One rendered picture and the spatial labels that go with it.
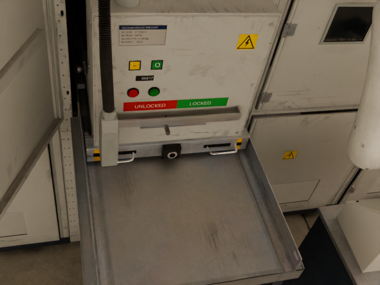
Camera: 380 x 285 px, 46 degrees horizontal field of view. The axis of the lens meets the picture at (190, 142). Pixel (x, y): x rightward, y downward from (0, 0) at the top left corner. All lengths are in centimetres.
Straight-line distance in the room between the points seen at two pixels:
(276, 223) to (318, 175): 91
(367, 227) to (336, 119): 63
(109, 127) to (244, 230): 51
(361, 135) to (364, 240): 35
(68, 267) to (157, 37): 136
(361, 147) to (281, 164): 76
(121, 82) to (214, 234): 52
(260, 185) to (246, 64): 42
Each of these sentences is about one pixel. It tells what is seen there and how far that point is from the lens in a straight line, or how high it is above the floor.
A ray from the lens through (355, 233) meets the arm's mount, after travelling 159.
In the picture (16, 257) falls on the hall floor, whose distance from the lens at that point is 231.
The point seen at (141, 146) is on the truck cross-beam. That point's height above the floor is 92.
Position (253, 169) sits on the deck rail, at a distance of 155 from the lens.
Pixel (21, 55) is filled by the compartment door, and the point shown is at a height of 124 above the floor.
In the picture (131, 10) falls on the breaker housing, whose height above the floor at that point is 139.
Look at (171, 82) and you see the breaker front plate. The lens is 129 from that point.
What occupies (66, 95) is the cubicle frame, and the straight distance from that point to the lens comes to 157.
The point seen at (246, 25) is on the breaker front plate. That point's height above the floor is 136.
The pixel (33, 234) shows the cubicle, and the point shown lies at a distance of 219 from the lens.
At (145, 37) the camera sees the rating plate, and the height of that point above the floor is 133.
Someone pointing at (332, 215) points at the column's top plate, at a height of 75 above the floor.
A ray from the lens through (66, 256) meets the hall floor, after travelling 228.
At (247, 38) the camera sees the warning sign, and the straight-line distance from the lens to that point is 127.
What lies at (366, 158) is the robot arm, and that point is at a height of 108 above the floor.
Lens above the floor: 200
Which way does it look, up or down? 47 degrees down
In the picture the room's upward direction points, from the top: 12 degrees clockwise
